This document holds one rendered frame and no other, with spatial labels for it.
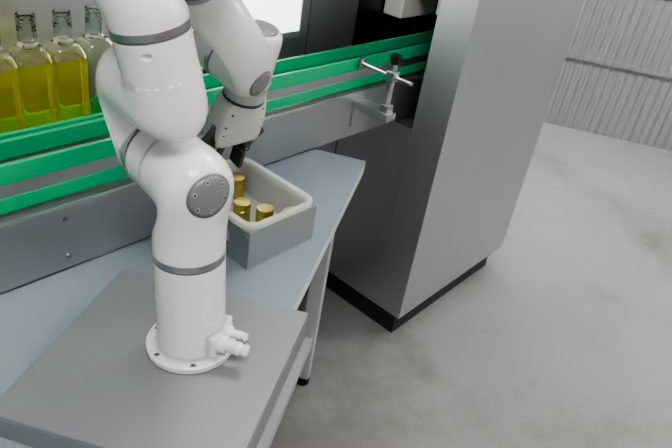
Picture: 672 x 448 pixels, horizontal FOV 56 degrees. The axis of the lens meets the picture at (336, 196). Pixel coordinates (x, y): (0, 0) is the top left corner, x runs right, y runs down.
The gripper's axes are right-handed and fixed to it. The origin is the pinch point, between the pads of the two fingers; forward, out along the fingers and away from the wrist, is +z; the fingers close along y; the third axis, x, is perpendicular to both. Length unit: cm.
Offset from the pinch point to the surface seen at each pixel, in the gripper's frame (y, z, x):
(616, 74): -334, 58, -28
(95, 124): 20.0, -3.9, -12.6
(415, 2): -91, -7, -32
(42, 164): 32.7, -5.3, -4.8
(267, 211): -3.0, 4.7, 11.4
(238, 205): 0.3, 6.0, 6.9
